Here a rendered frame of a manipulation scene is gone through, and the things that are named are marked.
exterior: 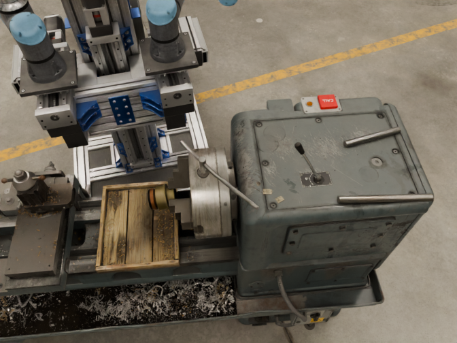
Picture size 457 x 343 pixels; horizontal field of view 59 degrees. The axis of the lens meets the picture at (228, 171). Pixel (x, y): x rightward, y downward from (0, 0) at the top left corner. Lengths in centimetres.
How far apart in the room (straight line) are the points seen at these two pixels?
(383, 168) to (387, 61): 247
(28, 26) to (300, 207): 116
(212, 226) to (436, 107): 253
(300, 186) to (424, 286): 155
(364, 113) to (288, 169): 37
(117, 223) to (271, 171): 67
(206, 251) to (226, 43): 246
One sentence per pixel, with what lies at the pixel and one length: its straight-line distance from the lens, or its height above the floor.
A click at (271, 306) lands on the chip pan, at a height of 54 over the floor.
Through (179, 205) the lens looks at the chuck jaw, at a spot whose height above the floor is 111.
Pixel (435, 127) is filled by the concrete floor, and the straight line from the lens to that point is 340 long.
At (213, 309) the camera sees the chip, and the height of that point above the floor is 55.
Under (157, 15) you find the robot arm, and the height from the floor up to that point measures 137.
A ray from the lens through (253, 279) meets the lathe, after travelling 169.
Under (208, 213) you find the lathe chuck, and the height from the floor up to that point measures 117.
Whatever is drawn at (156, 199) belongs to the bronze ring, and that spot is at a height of 111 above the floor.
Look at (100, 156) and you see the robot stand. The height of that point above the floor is 21.
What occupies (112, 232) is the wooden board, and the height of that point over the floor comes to 89.
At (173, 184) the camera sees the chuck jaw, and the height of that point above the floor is 113.
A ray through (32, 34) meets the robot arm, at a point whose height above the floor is 137.
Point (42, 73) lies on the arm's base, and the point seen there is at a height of 121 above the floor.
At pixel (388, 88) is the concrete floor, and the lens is 354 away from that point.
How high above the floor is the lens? 232
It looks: 56 degrees down
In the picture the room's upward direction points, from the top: straight up
